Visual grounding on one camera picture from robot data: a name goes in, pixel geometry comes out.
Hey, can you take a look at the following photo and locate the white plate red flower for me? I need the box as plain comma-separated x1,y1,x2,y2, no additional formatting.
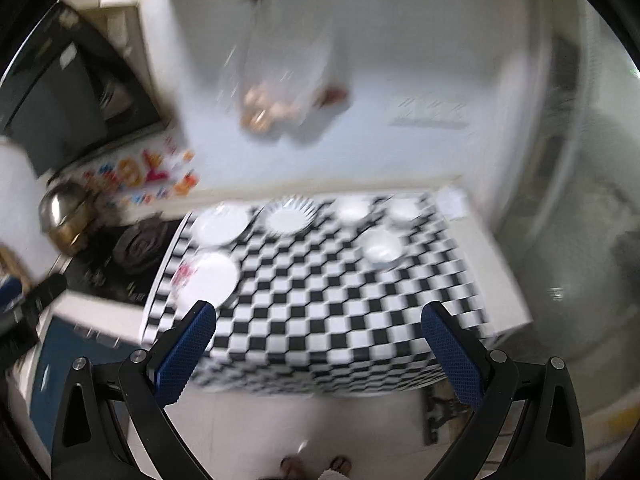
171,250,240,313

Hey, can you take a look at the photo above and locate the bowl with coloured dots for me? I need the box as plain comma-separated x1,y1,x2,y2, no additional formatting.
358,228,404,270

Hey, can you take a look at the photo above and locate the white plate grey flower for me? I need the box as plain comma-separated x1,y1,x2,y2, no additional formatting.
191,203,252,247

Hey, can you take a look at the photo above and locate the plain white bowl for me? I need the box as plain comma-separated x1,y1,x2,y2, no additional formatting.
386,197,422,224

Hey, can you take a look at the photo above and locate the white plate blue leaf rim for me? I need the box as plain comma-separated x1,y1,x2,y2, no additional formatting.
259,196,319,236

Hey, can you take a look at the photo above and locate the white bowl black rim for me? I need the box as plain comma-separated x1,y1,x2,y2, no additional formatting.
334,195,372,226

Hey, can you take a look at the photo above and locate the metal kettle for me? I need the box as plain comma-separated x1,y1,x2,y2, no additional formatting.
38,181,98,256

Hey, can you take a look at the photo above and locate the black white checkered mat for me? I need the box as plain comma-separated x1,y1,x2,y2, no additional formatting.
141,190,497,397

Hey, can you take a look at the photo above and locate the white folded paper towel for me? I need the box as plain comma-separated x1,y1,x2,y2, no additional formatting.
435,185,470,220

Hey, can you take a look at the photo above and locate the black range hood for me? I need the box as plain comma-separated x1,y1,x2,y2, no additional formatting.
1,1,165,177

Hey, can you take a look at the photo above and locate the clear hanging plastic bag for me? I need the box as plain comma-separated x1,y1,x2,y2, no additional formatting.
218,0,349,136

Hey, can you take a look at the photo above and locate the colourful wall sticker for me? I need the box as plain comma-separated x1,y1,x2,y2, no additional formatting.
72,130,200,208

